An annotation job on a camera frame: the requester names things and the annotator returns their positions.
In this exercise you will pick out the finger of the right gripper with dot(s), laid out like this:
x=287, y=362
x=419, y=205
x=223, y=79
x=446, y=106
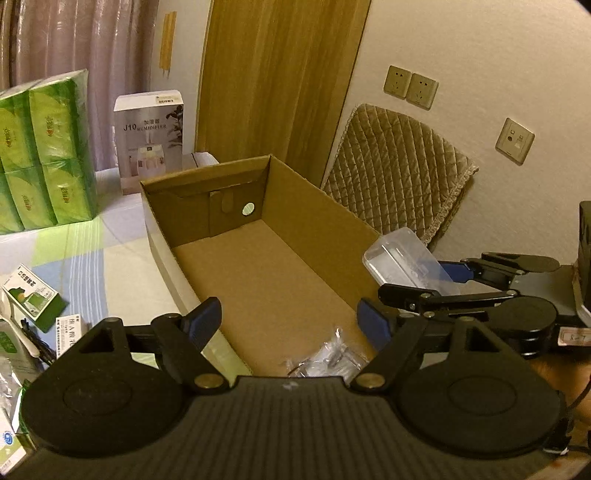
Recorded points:
x=498, y=270
x=397, y=299

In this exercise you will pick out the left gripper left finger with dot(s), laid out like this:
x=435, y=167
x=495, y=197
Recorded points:
x=181, y=340

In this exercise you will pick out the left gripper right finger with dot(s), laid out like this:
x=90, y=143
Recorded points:
x=396, y=345

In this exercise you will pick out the clear plastic container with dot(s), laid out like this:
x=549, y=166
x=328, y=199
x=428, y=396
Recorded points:
x=401, y=258

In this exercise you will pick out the clear bag of hardware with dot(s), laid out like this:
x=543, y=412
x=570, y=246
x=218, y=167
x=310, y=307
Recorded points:
x=335, y=358

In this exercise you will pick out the white ointment box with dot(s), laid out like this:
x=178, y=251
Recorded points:
x=68, y=330

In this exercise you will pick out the green spray medicine box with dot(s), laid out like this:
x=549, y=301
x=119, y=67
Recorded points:
x=34, y=298

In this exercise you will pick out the white blue pill box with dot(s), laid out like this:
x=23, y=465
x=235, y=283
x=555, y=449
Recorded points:
x=15, y=444

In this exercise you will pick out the white plastic spoon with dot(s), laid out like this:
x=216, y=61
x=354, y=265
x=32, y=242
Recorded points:
x=8, y=316

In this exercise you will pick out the silver green tea pouch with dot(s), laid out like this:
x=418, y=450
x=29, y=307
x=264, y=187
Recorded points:
x=18, y=370

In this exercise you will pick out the person's right hand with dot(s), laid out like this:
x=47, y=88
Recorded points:
x=570, y=375

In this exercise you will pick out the checked tablecloth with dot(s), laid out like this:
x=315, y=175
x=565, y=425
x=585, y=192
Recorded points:
x=106, y=267

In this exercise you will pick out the large brown cardboard box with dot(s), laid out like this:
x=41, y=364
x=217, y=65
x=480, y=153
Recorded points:
x=284, y=259

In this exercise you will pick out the quilted chair cushion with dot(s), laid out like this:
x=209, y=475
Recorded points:
x=393, y=171

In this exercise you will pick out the white humidifier box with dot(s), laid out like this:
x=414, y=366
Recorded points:
x=148, y=136

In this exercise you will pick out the green tissue multipack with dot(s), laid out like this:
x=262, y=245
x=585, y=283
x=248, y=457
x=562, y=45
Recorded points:
x=46, y=155

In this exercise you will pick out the wooden door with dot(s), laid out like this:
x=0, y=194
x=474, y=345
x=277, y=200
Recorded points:
x=274, y=79

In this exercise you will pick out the beige curtain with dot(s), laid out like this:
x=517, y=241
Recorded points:
x=110, y=39

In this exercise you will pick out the single wall socket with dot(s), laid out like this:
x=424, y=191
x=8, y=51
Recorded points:
x=515, y=141

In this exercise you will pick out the double wall socket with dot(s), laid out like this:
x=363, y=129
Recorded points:
x=415, y=88

